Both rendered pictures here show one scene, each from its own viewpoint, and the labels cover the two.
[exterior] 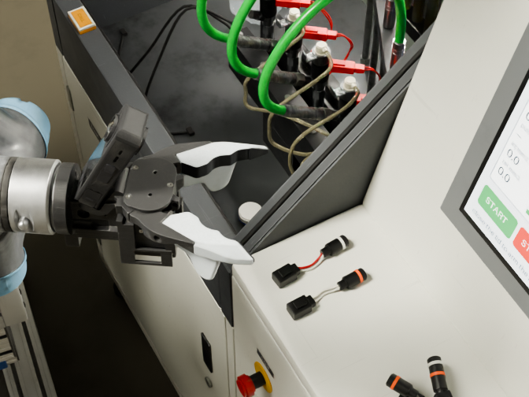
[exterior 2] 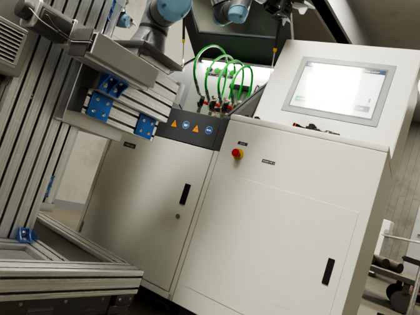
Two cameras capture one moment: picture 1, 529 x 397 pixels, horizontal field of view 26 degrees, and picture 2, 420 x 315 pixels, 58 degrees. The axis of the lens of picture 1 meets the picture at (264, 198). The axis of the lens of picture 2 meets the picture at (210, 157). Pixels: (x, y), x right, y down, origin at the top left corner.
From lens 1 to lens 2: 208 cm
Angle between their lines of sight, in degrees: 64
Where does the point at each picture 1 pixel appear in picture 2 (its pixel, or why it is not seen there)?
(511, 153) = (302, 84)
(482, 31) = (287, 68)
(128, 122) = not seen: outside the picture
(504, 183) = (302, 92)
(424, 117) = (271, 94)
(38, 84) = not seen: hidden behind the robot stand
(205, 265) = (303, 9)
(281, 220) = (240, 110)
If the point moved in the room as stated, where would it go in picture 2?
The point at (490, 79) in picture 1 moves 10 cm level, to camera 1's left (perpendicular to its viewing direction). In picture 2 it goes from (292, 75) to (279, 67)
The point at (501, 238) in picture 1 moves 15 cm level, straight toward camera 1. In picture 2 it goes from (304, 104) to (318, 99)
